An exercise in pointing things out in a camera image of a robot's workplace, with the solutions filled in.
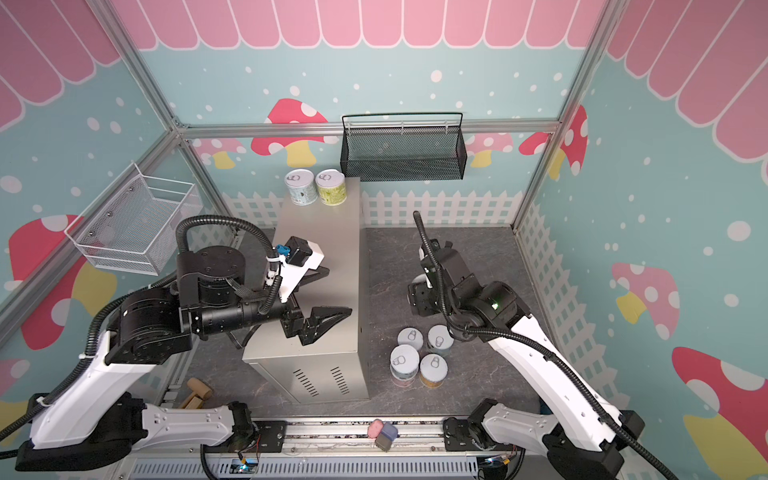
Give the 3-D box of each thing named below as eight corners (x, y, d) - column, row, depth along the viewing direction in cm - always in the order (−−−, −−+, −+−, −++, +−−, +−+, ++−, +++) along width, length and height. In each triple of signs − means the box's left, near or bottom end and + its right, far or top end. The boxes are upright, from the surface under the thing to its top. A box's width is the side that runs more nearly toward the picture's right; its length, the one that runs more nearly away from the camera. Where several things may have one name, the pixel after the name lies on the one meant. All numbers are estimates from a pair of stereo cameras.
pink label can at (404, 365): (390, 387, 84) (390, 372, 74) (390, 361, 89) (390, 344, 79) (417, 387, 84) (420, 372, 74) (415, 361, 89) (418, 344, 79)
